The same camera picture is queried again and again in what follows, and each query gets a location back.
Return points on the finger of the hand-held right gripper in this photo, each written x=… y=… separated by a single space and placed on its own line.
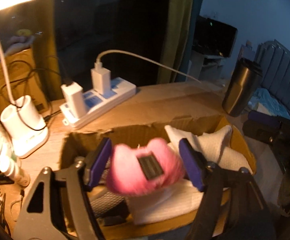
x=260 y=131
x=262 y=118

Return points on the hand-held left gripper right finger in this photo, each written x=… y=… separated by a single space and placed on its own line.
x=191 y=165

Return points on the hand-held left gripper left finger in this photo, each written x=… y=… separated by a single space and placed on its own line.
x=101 y=160

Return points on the pink fluffy plush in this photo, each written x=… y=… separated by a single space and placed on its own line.
x=127 y=170

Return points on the white paper towel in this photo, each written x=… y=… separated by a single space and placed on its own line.
x=217 y=145

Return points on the white paper napkin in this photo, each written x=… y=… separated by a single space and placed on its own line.
x=170 y=205

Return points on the cardboard box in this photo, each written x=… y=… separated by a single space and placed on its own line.
x=160 y=105

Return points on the blue printed blanket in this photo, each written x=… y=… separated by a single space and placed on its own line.
x=270 y=102

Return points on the steel tumbler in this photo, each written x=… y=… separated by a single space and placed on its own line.
x=240 y=90

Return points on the white power strip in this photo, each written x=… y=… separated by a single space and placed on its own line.
x=104 y=105

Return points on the grey padded headboard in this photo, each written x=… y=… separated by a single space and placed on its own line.
x=282 y=65

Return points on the white desk lamp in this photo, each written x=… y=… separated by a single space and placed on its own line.
x=22 y=135

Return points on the black computer monitor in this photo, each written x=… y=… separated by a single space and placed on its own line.
x=215 y=36

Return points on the brown kraft box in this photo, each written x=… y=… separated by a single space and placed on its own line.
x=17 y=82

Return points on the yellow curtain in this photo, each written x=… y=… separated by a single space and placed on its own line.
x=50 y=42
x=177 y=30

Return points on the teal curtain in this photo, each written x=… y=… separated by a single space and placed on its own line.
x=197 y=0

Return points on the dark glass door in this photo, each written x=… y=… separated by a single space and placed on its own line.
x=109 y=17

